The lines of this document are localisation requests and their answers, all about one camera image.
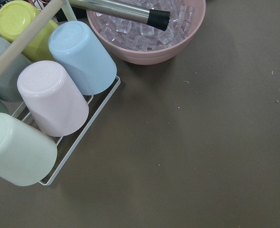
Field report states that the pink bowl of ice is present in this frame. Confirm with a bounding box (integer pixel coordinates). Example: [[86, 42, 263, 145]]
[[87, 0, 206, 65]]

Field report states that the pink plastic cup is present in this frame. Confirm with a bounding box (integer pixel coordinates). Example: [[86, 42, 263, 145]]
[[17, 60, 89, 137]]

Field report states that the blue plastic cup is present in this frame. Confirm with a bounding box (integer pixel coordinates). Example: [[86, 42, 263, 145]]
[[48, 21, 117, 95]]

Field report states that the white plastic cup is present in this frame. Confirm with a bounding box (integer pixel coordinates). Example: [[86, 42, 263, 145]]
[[0, 113, 57, 186]]

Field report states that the grey plastic cup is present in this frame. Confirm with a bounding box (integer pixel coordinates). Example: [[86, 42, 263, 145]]
[[0, 37, 31, 102]]

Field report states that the yellow plastic cup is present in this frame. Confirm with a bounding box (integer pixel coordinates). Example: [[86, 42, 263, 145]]
[[0, 0, 58, 62]]

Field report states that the white wire cup rack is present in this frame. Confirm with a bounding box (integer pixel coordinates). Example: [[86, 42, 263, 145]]
[[10, 0, 121, 186]]

